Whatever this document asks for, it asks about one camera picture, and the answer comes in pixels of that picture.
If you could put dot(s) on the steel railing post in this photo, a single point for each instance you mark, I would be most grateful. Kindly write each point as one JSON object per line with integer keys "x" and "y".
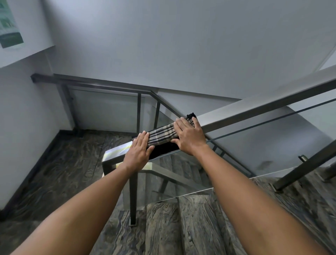
{"x": 133, "y": 199}
{"x": 330, "y": 172}
{"x": 302, "y": 168}

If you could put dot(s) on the steel stair handrail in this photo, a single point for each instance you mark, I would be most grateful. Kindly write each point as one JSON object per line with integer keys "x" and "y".
{"x": 262, "y": 105}

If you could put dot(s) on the green white wall poster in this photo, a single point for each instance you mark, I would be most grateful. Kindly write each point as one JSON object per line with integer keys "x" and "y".
{"x": 9, "y": 26}

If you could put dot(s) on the dark railing post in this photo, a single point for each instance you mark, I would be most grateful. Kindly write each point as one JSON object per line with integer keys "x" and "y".
{"x": 67, "y": 105}
{"x": 138, "y": 113}
{"x": 156, "y": 115}

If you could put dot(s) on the person's left hand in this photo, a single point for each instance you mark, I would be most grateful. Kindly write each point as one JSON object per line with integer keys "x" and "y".
{"x": 137, "y": 155}

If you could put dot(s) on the person's left forearm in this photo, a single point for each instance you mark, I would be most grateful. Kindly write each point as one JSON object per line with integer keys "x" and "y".
{"x": 78, "y": 215}

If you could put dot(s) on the person's right forearm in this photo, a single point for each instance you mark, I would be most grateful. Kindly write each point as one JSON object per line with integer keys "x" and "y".
{"x": 262, "y": 199}

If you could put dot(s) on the dark metal stair railing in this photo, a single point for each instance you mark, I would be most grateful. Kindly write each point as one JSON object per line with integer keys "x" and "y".
{"x": 105, "y": 84}

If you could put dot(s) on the person's right hand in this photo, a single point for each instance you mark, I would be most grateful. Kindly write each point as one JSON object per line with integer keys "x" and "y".
{"x": 190, "y": 138}

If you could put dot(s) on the dark plaid cloth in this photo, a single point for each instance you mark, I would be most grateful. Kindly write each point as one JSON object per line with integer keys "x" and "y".
{"x": 162, "y": 135}

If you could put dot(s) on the glass railing panel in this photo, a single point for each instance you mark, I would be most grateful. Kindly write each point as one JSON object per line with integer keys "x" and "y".
{"x": 166, "y": 118}
{"x": 236, "y": 163}
{"x": 105, "y": 110}

